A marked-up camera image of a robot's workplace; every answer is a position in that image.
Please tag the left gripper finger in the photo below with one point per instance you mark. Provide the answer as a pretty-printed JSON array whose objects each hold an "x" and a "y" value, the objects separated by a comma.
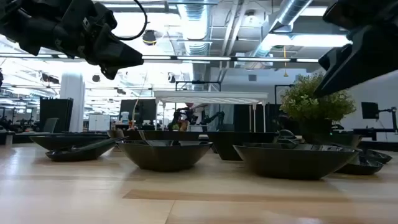
[
  {"x": 121, "y": 46},
  {"x": 124, "y": 60}
]

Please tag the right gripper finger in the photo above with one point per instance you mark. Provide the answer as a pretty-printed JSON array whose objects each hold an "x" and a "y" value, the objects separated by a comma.
[
  {"x": 367, "y": 59},
  {"x": 334, "y": 57}
]

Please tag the black glossy leaf mini plate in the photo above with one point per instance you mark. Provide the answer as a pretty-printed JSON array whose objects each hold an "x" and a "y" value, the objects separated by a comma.
[
  {"x": 164, "y": 158},
  {"x": 295, "y": 165},
  {"x": 46, "y": 141},
  {"x": 295, "y": 140}
]

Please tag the background black robot arm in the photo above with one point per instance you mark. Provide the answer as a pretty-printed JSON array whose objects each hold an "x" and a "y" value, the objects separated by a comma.
[
  {"x": 186, "y": 115},
  {"x": 214, "y": 117}
]

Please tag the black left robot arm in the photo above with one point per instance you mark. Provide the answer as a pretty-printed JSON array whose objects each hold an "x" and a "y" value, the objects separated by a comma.
[{"x": 28, "y": 25}]

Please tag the black monitor on arm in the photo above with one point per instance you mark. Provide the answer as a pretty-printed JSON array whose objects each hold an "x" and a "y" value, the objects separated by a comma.
[{"x": 370, "y": 110}]

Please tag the black yellow-ringed ceiling speaker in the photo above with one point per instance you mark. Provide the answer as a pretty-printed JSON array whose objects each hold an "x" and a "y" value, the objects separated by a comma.
[{"x": 149, "y": 37}]

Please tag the black ceiling spotlight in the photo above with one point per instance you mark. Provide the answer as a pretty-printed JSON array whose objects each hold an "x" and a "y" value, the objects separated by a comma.
[
  {"x": 49, "y": 79},
  {"x": 171, "y": 78},
  {"x": 95, "y": 78}
]

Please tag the yellow hanging pendant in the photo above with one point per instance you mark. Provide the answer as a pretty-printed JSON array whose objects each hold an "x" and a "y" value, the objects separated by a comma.
[{"x": 285, "y": 74}]

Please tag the black computer monitor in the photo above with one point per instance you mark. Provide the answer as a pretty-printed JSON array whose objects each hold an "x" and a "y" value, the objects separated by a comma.
[{"x": 146, "y": 110}]

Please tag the green potted plant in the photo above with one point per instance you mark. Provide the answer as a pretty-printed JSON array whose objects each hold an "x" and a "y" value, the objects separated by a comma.
[{"x": 311, "y": 107}]

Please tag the white plastic jug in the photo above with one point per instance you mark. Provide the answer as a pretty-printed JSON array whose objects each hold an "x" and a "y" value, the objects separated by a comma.
[{"x": 125, "y": 118}]

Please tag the white low cabinet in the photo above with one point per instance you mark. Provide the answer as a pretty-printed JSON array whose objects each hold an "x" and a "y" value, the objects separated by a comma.
[{"x": 99, "y": 123}]

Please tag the white building pillar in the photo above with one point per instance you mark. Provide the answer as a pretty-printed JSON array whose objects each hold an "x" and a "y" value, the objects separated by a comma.
[{"x": 72, "y": 102}]

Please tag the black background desk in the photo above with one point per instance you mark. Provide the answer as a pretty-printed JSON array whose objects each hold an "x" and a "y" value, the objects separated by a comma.
[{"x": 373, "y": 132}]

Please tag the black tall cabinet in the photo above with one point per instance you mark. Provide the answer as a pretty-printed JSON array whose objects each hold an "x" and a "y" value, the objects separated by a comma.
[{"x": 63, "y": 113}]

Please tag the grey office chair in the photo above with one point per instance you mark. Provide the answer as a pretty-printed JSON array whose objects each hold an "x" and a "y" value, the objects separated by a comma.
[{"x": 50, "y": 126}]

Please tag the black partition panel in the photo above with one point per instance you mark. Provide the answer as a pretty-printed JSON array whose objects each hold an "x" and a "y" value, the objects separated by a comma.
[{"x": 242, "y": 118}]

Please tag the slanted silver ventilation duct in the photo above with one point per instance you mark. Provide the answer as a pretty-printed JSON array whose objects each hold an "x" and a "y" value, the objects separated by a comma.
[{"x": 289, "y": 12}]

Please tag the large silver ventilation duct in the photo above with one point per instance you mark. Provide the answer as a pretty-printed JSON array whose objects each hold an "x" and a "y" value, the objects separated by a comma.
[{"x": 196, "y": 18}]

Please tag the grey wall vent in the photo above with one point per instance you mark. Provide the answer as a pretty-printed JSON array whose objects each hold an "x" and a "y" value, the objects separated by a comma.
[{"x": 252, "y": 77}]

